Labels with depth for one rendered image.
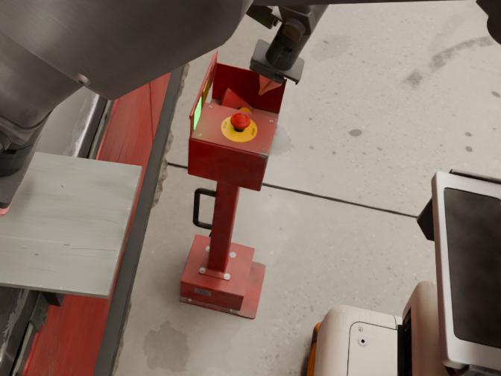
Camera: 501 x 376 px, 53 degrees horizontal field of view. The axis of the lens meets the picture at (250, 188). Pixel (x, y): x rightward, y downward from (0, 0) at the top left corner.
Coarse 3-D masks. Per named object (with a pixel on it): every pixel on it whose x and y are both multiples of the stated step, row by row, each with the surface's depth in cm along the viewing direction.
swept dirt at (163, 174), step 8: (184, 72) 223; (176, 104) 211; (168, 136) 200; (168, 144) 198; (160, 168) 190; (160, 176) 188; (160, 184) 186; (160, 192) 184; (128, 312) 156; (120, 344) 150; (120, 352) 148
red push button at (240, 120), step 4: (232, 116) 99; (236, 116) 98; (240, 116) 98; (244, 116) 99; (248, 116) 99; (232, 120) 98; (236, 120) 98; (240, 120) 98; (244, 120) 98; (248, 120) 98; (232, 124) 98; (236, 124) 97; (240, 124) 97; (244, 124) 98; (248, 124) 98; (236, 128) 99; (240, 128) 98; (244, 128) 98; (240, 132) 100
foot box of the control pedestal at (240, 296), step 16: (208, 240) 161; (192, 256) 157; (240, 256) 159; (192, 272) 153; (240, 272) 155; (256, 272) 168; (192, 288) 153; (208, 288) 151; (224, 288) 151; (240, 288) 152; (256, 288) 165; (192, 304) 160; (208, 304) 159; (224, 304) 158; (240, 304) 156; (256, 304) 161
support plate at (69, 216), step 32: (32, 160) 63; (64, 160) 64; (96, 160) 64; (32, 192) 60; (64, 192) 61; (96, 192) 61; (128, 192) 62; (0, 224) 57; (32, 224) 58; (64, 224) 58; (96, 224) 59; (0, 256) 55; (32, 256) 55; (64, 256) 56; (96, 256) 56; (32, 288) 54; (64, 288) 54; (96, 288) 54
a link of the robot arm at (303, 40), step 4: (276, 20) 90; (276, 24) 90; (280, 28) 91; (280, 32) 91; (312, 32) 90; (280, 36) 91; (284, 36) 90; (280, 40) 92; (284, 40) 91; (288, 40) 91; (292, 40) 90; (300, 40) 90; (304, 40) 91; (284, 44) 91; (288, 44) 91; (292, 44) 91; (296, 44) 91; (300, 44) 91; (304, 44) 92; (292, 48) 92; (296, 48) 92
